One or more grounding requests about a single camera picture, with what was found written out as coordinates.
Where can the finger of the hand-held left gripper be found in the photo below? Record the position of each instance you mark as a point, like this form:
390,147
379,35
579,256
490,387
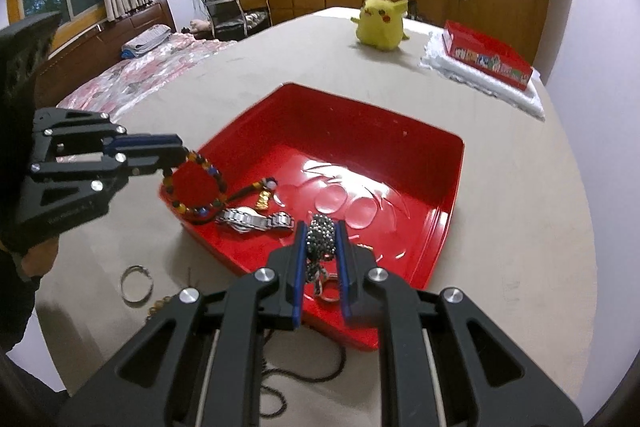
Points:
150,162
150,140

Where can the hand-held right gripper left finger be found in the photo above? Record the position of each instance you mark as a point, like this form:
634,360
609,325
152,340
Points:
299,267

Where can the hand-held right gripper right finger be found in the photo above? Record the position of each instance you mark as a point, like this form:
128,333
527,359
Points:
342,267

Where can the silver metal watch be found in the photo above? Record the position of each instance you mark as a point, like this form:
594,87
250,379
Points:
250,219

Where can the red plastic box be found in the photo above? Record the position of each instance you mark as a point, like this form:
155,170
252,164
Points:
350,147

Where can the person's left hand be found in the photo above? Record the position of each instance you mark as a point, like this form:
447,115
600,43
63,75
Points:
40,257

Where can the pink floral blanket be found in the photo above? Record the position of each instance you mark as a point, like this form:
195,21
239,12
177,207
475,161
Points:
150,72

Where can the wooden bed headboard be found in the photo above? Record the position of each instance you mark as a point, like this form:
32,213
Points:
100,52

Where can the folded striped towel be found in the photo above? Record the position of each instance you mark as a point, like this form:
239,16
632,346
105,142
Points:
145,42

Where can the wide silver bangle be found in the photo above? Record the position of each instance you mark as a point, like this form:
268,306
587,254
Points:
123,279

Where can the pink plush toy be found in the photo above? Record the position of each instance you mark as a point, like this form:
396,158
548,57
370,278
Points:
200,25

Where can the black office chair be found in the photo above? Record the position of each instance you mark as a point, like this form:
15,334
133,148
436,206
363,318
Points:
230,14

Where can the wooden desk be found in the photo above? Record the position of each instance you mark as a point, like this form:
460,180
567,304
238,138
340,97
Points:
280,4

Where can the white folded cloth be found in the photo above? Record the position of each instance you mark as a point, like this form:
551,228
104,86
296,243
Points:
520,99

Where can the yellow plush toy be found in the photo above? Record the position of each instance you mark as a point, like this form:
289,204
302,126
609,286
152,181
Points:
380,24

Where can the red printed tin box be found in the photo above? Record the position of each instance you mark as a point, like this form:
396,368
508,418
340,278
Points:
480,52

